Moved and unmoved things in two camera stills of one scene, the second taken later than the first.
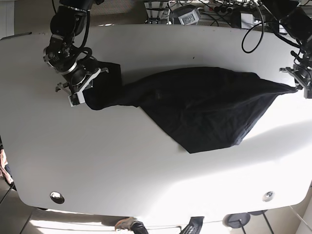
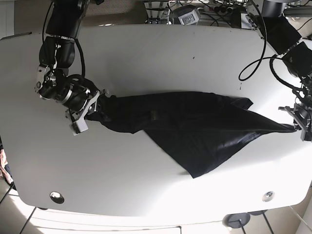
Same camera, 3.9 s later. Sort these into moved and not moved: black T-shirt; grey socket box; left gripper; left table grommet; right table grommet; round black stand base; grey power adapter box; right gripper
Moved: left gripper; right gripper; black T-shirt
Not moved: right table grommet; grey power adapter box; left table grommet; grey socket box; round black stand base
